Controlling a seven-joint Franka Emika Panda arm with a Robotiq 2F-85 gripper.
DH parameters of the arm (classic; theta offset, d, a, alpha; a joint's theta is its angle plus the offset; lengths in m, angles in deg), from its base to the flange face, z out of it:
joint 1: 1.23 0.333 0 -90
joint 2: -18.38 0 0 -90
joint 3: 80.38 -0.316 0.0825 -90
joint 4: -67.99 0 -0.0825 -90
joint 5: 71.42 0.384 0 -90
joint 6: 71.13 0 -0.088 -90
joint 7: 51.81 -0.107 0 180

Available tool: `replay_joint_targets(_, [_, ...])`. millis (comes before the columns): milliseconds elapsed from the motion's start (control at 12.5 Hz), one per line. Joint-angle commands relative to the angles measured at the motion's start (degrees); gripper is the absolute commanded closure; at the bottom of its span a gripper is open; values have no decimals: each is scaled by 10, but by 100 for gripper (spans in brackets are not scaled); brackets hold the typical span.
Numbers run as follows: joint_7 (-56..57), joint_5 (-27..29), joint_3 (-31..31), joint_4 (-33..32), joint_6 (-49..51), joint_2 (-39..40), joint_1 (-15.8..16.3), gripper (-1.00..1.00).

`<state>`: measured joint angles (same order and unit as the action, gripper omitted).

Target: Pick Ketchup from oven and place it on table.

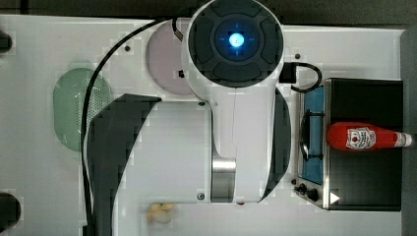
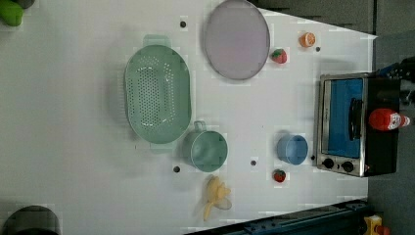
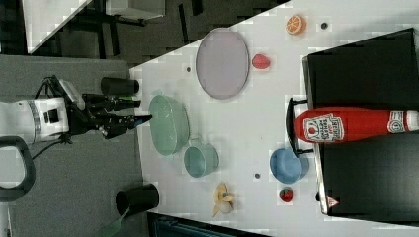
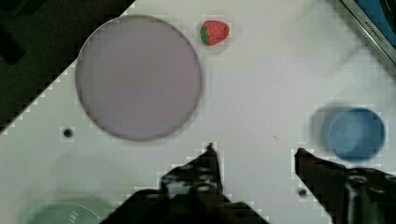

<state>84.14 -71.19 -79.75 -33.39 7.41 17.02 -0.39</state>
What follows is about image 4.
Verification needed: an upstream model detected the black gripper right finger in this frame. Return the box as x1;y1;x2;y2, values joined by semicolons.
294;148;396;224

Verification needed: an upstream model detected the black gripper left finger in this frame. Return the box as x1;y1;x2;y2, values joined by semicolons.
101;144;268;224

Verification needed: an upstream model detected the blue plastic cup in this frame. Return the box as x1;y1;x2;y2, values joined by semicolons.
321;106;386;162

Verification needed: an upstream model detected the lilac round plate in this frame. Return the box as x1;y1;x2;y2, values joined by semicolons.
75;15;203;141

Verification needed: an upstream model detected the green plastic mug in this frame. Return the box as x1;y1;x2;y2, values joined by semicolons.
27;203;102;224

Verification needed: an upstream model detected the red toy strawberry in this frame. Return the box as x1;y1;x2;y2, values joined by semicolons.
200;21;230;46

